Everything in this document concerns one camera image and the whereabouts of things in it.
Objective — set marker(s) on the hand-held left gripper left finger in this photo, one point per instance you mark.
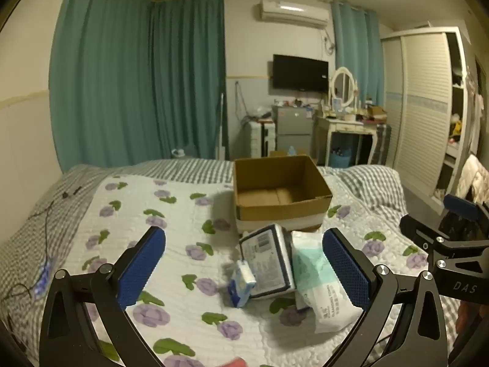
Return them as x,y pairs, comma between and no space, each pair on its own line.
141,267

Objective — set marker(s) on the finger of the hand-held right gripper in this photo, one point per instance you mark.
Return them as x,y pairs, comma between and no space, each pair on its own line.
462,205
420,233

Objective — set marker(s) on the clear plastic bag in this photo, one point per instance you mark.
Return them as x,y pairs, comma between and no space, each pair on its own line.
258,112

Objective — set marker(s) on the brown cardboard box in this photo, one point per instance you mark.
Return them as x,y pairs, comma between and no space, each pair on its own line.
282,208

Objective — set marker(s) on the white floral quilt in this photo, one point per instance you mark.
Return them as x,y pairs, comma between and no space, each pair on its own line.
183,214

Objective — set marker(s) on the grey mini fridge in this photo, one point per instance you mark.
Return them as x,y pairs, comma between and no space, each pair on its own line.
293,126

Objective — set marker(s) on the small blue tissue pack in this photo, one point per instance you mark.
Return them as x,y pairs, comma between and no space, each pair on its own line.
240,283

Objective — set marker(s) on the brown box on vanity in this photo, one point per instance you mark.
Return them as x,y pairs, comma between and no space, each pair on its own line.
376,112

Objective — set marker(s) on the blue plastic basket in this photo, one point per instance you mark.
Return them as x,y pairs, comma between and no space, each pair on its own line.
340,159

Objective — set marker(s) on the white vanity table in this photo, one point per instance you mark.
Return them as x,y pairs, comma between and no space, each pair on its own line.
344,127

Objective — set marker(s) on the yellow plush toy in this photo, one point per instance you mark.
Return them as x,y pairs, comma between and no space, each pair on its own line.
456,126

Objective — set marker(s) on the red soft item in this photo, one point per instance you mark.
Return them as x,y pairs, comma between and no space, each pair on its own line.
233,362

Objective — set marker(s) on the green white towel pack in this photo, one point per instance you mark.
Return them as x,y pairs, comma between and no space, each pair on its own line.
317,286

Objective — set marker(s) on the wide teal curtain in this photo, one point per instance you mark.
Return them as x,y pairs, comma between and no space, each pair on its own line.
103,76

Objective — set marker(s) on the black wall television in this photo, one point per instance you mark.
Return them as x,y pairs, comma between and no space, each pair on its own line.
300,72

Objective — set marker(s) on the white slatted wardrobe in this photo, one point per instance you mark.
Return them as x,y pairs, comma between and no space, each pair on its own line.
420,103

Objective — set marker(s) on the floral quilted bed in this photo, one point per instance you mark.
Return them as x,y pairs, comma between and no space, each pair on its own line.
183,170

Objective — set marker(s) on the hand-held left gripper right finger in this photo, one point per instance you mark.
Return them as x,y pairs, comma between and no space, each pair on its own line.
347,267

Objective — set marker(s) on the narrow teal curtain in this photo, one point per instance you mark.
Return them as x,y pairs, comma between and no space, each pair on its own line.
355,46

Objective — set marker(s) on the white oval vanity mirror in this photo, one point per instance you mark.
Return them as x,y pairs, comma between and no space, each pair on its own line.
342,86

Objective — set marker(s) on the white air conditioner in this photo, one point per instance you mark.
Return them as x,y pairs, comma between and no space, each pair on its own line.
292,13

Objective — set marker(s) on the white drawer cabinet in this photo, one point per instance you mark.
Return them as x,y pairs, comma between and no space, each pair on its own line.
256,137

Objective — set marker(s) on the navy-edged tissue pack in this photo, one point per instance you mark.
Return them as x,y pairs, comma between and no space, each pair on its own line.
263,260

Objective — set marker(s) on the small open cardboard box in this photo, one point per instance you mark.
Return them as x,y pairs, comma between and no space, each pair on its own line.
280,153

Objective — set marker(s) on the white kettle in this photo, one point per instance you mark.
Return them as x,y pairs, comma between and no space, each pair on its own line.
178,153

